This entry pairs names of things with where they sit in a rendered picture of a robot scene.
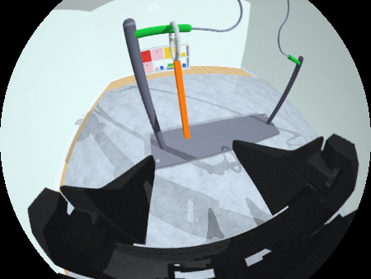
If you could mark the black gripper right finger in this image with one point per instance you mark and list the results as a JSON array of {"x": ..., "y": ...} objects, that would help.
[{"x": 274, "y": 171}]

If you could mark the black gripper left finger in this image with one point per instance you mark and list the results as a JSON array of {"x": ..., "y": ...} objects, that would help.
[{"x": 124, "y": 202}]

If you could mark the white loop with orange handle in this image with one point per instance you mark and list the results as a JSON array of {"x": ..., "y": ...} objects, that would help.
[{"x": 179, "y": 81}]

